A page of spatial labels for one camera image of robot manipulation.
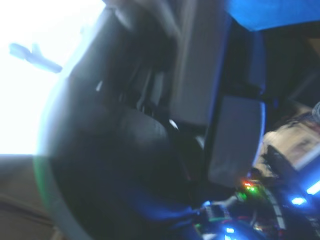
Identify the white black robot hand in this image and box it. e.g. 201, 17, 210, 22
34, 0, 266, 240

